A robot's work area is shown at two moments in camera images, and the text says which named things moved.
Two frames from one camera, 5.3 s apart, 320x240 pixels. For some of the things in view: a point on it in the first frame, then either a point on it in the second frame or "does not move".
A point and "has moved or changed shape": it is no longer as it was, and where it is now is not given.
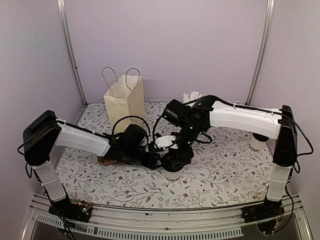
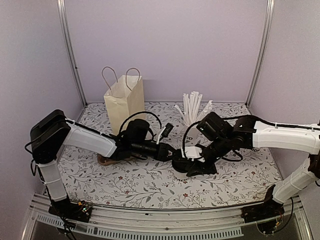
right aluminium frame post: [262, 51] does not move
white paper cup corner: [174, 176] → [182, 176]
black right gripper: [180, 156] → [202, 168]
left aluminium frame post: [61, 6] does not move
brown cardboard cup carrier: [106, 162] does not move
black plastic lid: [169, 165] has moved or changed shape
